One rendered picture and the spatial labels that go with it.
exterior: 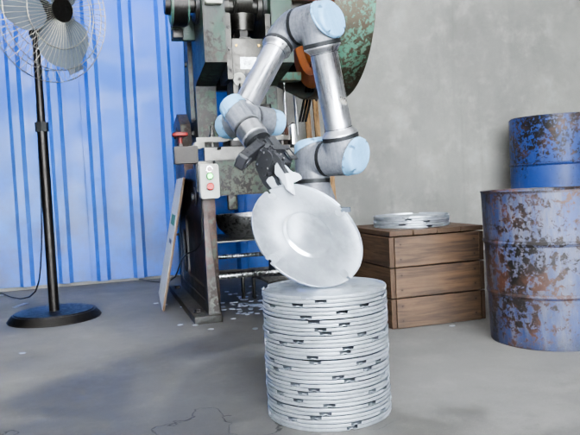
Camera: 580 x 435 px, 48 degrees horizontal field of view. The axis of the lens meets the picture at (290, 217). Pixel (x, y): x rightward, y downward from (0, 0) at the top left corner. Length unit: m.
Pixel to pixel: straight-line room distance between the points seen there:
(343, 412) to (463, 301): 1.13
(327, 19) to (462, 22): 2.89
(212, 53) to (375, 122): 1.83
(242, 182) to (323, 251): 1.20
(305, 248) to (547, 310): 0.86
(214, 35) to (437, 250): 1.28
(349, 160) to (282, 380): 0.79
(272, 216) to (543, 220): 0.87
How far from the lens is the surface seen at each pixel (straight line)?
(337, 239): 1.60
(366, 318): 1.45
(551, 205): 2.06
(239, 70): 2.91
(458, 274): 2.48
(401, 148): 4.50
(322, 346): 1.43
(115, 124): 4.02
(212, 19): 2.88
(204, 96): 3.12
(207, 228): 2.62
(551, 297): 2.09
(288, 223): 1.55
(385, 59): 4.52
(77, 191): 4.00
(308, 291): 1.50
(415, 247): 2.38
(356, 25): 2.79
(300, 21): 2.05
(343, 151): 2.05
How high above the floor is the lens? 0.54
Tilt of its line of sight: 3 degrees down
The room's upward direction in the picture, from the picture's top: 3 degrees counter-clockwise
